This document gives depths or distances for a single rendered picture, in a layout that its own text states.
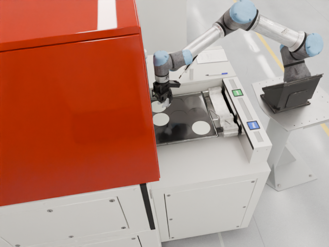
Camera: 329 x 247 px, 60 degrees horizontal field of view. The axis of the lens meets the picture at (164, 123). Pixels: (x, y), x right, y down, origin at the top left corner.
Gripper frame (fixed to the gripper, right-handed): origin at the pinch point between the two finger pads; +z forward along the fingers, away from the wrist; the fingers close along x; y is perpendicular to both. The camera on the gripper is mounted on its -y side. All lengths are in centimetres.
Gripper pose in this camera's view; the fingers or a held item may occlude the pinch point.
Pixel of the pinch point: (167, 105)
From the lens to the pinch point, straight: 161.4
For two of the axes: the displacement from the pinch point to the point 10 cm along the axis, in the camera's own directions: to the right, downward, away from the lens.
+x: 6.7, 5.2, -5.2
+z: 0.6, 6.7, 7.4
